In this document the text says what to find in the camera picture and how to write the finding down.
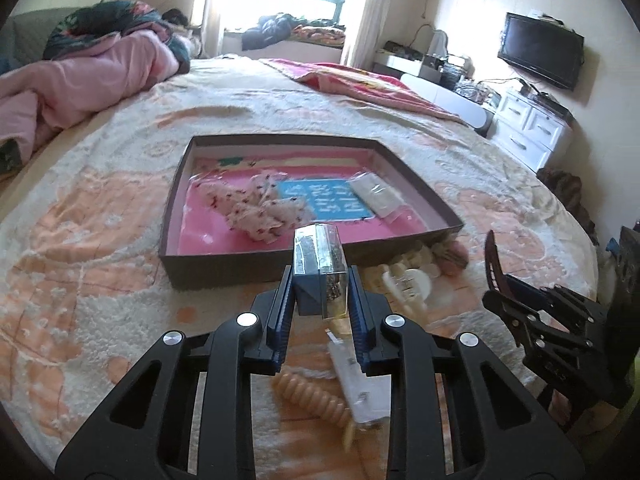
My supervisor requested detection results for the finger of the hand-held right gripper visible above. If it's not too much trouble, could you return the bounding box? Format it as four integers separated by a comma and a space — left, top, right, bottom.
481, 290, 568, 361
505, 274, 601, 322

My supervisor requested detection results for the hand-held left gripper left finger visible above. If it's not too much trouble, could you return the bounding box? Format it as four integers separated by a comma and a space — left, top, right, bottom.
54, 264, 296, 480

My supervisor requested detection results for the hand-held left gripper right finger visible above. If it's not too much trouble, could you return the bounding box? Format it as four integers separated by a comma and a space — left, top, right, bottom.
347, 265, 586, 480

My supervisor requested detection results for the maroon hair clip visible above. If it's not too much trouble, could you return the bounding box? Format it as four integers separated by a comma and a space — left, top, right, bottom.
483, 229, 510, 295

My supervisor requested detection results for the cream hair claw clip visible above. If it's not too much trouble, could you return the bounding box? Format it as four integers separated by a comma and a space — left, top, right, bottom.
378, 266, 435, 317

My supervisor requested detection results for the beige spiral hair tie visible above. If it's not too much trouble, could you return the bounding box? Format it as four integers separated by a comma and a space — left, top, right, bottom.
270, 372, 357, 448

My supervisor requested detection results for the blue packet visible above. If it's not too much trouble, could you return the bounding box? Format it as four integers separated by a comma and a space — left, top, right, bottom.
291, 222, 351, 321

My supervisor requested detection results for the dark brown cardboard box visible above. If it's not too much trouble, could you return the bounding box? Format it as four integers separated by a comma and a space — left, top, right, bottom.
158, 134, 465, 291

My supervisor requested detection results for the cream chain hair accessory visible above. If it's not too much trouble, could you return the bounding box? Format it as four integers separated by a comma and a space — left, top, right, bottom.
362, 245, 443, 291

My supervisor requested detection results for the clear packet with white item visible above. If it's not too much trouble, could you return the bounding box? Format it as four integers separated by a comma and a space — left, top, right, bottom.
347, 171, 407, 220

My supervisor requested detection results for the brown cloth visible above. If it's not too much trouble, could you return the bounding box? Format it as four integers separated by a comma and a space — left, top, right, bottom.
537, 167, 598, 241

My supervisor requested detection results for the white drawer cabinet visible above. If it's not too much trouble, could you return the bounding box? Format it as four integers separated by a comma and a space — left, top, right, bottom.
487, 87, 573, 173

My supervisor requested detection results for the black set-top box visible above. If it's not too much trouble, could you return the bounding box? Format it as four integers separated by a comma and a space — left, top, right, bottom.
520, 91, 573, 116

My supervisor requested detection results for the cream and orange fluffy bedspread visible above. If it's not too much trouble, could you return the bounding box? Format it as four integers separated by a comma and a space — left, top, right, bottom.
0, 55, 601, 480

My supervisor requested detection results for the white rounded table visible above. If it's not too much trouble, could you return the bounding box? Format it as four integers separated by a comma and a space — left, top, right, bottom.
400, 74, 493, 137

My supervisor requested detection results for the black flat television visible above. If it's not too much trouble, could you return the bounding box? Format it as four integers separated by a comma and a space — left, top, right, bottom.
497, 11, 586, 92

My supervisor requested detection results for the red printed blanket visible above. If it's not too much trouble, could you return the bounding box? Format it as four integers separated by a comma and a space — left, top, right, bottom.
260, 57, 468, 126

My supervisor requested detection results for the white desk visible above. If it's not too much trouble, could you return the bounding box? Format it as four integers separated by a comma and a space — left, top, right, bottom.
372, 40, 446, 86

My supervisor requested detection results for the white bag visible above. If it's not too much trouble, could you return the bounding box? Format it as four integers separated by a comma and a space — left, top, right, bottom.
427, 29, 449, 58

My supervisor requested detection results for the white window bench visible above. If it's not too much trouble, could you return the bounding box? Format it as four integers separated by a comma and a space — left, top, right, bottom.
222, 27, 346, 63

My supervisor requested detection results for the dark blue jacket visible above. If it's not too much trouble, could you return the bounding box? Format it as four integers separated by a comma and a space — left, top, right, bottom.
241, 11, 308, 52

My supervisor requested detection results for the colourful folded blanket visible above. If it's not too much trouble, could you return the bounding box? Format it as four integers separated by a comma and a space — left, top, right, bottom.
292, 19, 347, 46

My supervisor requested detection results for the cream curtain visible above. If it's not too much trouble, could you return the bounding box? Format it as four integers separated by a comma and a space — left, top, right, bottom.
340, 0, 397, 68

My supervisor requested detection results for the pink quilt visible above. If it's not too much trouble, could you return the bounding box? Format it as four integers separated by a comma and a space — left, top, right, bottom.
0, 27, 181, 161

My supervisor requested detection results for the sheer white curtain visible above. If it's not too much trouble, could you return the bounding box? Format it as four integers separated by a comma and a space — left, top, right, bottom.
199, 0, 227, 58

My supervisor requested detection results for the dark floral quilt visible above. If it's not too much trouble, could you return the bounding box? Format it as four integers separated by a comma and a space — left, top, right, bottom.
42, 0, 193, 73

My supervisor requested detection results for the green quilted headboard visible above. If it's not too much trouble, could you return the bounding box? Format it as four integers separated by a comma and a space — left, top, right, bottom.
0, 7, 76, 76

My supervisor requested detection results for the brown fuzzy hair tie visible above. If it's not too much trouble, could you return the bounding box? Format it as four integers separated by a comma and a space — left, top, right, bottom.
432, 239, 471, 277

